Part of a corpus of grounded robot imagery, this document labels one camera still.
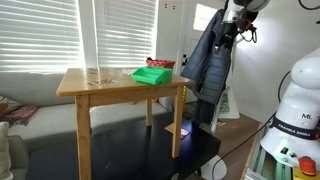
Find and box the narrow white window blind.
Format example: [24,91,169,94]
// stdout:
[93,0,158,69]

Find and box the grey sofa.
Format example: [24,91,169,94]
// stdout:
[0,71,171,180]

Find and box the beige pillow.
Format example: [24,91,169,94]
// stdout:
[0,121,14,180]

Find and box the wide white window blind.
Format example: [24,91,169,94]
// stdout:
[0,0,86,73]

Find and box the black door handle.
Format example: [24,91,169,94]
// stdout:
[181,54,190,67]

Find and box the red patterned cushion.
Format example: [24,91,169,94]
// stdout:
[0,95,39,128]

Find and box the green plastic box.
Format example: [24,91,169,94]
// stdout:
[130,66,174,86]

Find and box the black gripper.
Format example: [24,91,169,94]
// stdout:
[219,22,237,48]

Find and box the white coat rack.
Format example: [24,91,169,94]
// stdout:
[200,34,248,180]

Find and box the yellow stop button box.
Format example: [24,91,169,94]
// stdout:
[292,165,320,180]

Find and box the aluminium robot stand frame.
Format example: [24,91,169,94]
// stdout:
[244,146,295,180]

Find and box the red emergency stop button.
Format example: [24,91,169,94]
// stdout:
[297,155,318,177]

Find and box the wooden table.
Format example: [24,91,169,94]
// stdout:
[55,67,196,180]

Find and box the black low table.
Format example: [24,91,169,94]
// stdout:
[24,111,222,180]

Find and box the red white cartoon sticker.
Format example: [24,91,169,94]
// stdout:
[98,78,118,85]

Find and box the dark blue jacket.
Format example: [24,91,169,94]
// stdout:
[180,8,239,126]

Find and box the long black cable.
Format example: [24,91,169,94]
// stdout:
[210,70,292,180]

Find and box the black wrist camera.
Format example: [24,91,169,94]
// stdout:
[238,8,255,33]

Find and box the white bag green print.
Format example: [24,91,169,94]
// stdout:
[218,85,241,120]

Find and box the white paper sheet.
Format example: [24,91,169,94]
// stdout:
[120,68,141,76]

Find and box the black gripper cable bundle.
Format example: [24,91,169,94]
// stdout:
[238,24,259,44]

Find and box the red woven basket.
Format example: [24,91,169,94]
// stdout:
[145,58,176,70]

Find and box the brown book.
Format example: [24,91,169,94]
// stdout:
[164,122,192,140]

